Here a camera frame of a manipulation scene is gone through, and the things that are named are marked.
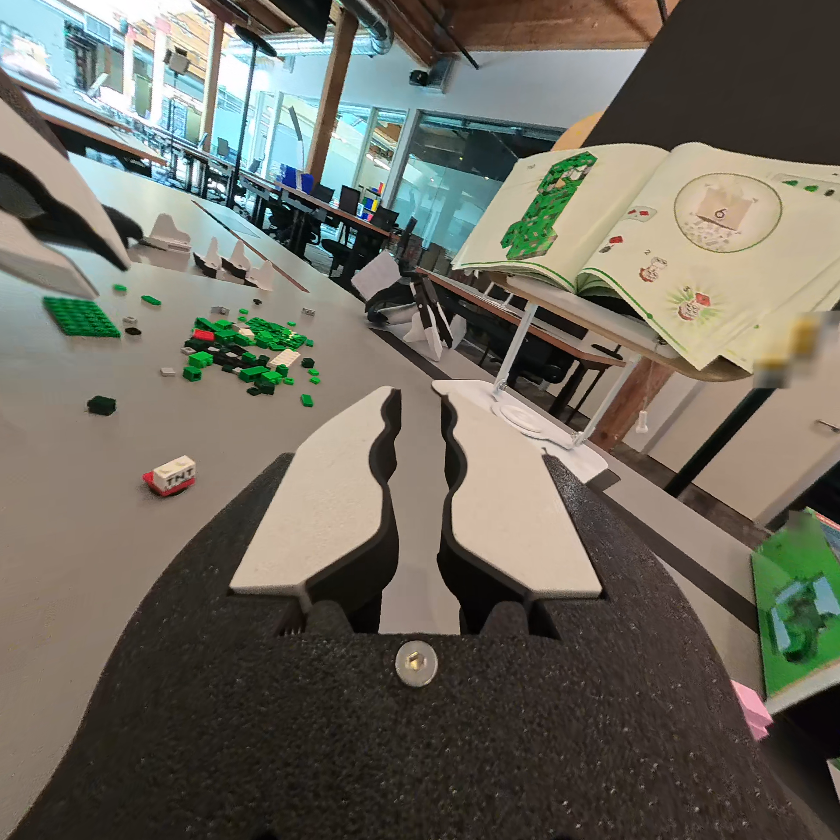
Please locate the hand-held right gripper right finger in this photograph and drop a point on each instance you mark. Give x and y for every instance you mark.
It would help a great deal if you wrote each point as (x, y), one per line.
(518, 525)

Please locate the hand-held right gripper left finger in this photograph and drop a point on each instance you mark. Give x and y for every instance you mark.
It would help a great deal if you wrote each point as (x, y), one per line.
(321, 512)

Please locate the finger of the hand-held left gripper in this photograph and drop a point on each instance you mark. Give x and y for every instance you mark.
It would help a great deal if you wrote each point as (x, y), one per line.
(33, 259)
(59, 174)

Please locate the red and white lego block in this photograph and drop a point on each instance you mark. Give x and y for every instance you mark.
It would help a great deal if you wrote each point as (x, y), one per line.
(172, 476)

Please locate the green lego pieces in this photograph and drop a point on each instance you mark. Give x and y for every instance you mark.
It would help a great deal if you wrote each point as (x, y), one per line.
(262, 334)

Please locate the green lego baseplate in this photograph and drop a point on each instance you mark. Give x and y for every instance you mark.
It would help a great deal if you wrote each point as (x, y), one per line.
(80, 317)

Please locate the dark green lego brick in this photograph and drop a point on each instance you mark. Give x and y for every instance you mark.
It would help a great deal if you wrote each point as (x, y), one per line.
(102, 405)

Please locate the green lego box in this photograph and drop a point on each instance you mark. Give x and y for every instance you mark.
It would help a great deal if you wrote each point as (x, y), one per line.
(764, 656)

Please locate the open lego instruction booklet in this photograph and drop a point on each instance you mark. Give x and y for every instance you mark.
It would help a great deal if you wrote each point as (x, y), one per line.
(656, 216)

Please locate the white-based book stand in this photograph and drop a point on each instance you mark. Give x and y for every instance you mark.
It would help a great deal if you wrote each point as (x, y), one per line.
(525, 417)

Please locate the white wedge-shaped plastic part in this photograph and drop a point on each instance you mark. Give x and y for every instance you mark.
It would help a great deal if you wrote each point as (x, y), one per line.
(167, 233)
(264, 277)
(211, 257)
(237, 259)

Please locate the wooden-top desk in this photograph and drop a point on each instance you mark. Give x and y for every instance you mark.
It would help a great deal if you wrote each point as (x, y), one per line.
(558, 341)

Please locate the black and white wedge part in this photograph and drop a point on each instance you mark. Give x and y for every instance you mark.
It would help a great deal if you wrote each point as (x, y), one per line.
(430, 328)

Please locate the black stand pole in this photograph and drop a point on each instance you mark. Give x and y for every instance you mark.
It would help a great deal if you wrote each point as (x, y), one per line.
(722, 436)

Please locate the black floor lamp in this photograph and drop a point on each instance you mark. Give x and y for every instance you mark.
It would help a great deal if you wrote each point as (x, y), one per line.
(253, 39)

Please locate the row of office desks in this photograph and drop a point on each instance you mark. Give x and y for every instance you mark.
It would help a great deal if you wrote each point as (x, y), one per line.
(328, 210)

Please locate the wooden column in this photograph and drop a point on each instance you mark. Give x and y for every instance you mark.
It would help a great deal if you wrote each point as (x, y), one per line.
(331, 98)

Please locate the black ceiling monitor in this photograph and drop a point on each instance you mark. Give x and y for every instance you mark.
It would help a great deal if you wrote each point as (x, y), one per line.
(298, 16)

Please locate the pink block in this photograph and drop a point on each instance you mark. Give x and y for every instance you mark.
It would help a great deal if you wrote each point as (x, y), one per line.
(751, 712)

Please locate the tan round board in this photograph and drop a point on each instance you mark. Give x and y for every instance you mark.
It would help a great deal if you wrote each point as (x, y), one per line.
(581, 131)

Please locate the large black board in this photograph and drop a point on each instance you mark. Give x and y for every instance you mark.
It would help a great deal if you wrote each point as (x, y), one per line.
(722, 72)

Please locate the brown wooden post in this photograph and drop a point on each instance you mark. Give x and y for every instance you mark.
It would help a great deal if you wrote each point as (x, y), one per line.
(633, 400)

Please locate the silver ventilation duct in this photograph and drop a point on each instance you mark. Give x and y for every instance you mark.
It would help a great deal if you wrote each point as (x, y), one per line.
(373, 29)

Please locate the black security camera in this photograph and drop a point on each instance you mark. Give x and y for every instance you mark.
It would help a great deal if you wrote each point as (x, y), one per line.
(418, 77)

